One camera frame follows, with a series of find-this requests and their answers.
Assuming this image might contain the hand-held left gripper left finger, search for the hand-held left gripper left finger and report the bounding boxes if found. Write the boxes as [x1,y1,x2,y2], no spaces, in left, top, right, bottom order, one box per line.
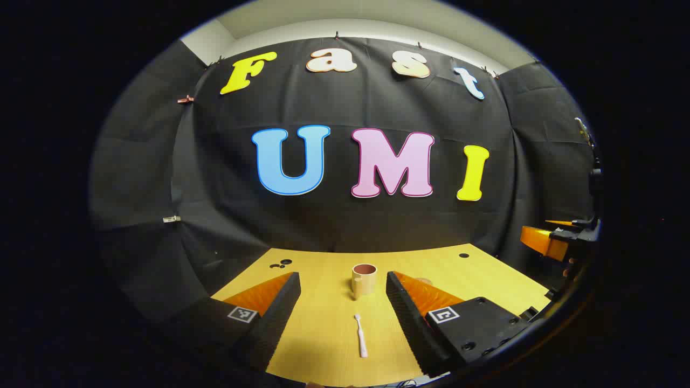
[162,272,301,373]

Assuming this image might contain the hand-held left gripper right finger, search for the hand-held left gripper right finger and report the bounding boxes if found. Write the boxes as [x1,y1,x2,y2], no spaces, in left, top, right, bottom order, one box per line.
[385,271,540,378]

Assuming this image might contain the white toothbrush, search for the white toothbrush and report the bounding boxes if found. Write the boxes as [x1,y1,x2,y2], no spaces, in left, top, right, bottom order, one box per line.
[354,314,369,358]

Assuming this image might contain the beige cup with handle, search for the beige cup with handle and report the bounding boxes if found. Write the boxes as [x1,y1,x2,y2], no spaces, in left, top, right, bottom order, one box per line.
[352,264,377,300]

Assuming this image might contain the wooden desktop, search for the wooden desktop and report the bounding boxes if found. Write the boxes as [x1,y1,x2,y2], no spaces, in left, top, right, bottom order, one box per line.
[210,244,551,387]

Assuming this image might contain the black backdrop cloth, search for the black backdrop cloth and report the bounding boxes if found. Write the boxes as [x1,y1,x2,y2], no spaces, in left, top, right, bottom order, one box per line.
[89,37,596,324]

